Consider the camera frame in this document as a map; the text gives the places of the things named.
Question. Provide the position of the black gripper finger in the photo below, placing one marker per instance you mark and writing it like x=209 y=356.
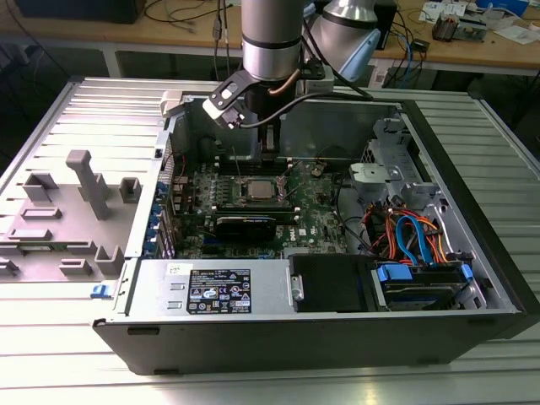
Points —
x=275 y=135
x=264 y=135

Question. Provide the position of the silver square CPU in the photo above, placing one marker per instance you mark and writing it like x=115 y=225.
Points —
x=260 y=190

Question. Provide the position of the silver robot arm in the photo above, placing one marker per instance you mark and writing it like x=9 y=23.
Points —
x=270 y=34

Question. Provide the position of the black RAM slot bank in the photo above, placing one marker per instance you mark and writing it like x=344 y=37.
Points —
x=287 y=215
x=228 y=165

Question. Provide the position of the black CPU socket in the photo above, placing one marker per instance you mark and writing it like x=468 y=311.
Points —
x=244 y=192

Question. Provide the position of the blue card slot clip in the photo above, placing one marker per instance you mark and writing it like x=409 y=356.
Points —
x=153 y=230
x=149 y=249
x=161 y=190
x=157 y=212

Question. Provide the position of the black expansion slot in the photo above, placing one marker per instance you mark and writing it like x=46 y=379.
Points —
x=228 y=252

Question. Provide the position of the round silver coin battery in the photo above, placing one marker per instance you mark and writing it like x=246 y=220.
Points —
x=317 y=171

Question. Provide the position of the green motherboard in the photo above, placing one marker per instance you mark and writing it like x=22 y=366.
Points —
x=312 y=211

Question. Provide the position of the grey case release latch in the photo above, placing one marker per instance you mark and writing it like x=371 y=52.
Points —
x=171 y=103

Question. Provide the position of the black graphics card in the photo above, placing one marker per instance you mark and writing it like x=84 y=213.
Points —
x=244 y=230

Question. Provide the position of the silver rear port block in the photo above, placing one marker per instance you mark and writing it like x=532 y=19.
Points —
x=180 y=203
x=180 y=185

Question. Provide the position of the perforated metal disk bay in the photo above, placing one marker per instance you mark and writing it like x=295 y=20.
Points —
x=392 y=139

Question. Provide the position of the white printed label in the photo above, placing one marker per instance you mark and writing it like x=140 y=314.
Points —
x=379 y=78

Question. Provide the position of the long wooden desk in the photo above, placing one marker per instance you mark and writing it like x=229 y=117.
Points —
x=139 y=36

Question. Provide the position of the tall black box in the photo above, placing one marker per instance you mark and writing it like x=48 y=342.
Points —
x=388 y=17

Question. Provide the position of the black drive bay box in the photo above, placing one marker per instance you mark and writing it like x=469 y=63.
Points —
x=329 y=282

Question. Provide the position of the small black box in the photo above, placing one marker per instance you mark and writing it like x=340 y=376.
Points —
x=421 y=45

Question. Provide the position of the silver power supply box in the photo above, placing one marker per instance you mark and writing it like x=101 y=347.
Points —
x=152 y=291

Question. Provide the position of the copper coil part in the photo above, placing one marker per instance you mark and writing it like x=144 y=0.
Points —
x=445 y=27

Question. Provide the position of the wide black box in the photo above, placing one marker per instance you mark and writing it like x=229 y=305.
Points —
x=84 y=10

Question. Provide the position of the white printed card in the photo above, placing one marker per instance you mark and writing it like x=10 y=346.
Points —
x=439 y=9

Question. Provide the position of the black open PC case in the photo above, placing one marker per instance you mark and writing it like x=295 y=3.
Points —
x=274 y=341

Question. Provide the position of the hard disk in blue carrier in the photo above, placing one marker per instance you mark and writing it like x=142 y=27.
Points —
x=417 y=295

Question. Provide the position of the grey parts rack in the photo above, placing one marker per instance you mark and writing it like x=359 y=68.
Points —
x=63 y=228

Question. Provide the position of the small electronic circuit device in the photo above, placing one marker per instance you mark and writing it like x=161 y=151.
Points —
x=472 y=29

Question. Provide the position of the blue plastic latch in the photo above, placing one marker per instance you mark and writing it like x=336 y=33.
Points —
x=101 y=291

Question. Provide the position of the white plastic item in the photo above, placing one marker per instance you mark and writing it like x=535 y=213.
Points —
x=498 y=8

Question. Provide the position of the white paper sheets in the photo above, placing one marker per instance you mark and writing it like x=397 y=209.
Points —
x=516 y=34

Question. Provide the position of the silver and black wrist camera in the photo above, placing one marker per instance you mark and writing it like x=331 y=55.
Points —
x=223 y=99

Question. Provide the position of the white boxy wrist camera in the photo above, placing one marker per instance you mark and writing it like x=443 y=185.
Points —
x=318 y=85

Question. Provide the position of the grey metal bracket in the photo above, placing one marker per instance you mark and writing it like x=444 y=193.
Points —
x=367 y=177

